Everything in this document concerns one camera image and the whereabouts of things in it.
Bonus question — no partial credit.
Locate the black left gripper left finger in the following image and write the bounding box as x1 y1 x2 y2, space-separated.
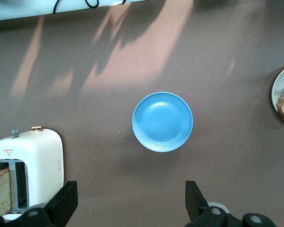
0 181 78 227

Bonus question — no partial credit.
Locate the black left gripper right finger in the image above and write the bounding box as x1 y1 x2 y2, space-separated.
184 180 279 227

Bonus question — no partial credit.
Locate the blue plate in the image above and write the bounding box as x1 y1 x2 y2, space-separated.
132 91 194 153

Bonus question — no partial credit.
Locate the beige plate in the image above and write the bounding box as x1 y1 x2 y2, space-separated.
271 63 284 125

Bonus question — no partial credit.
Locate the white toaster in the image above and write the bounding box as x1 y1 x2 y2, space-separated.
0 126 64 220

